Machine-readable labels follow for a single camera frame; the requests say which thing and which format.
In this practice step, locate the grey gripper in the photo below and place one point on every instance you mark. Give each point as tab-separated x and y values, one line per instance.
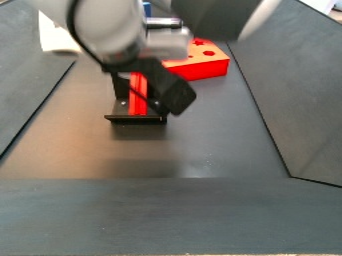
167	41

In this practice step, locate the red star prism peg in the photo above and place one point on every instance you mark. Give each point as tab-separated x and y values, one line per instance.
138	93

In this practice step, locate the black curved fixture stand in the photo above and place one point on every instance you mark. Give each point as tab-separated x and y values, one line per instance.
119	116

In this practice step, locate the red shape sorter base block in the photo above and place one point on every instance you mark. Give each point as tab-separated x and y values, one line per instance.
207	61

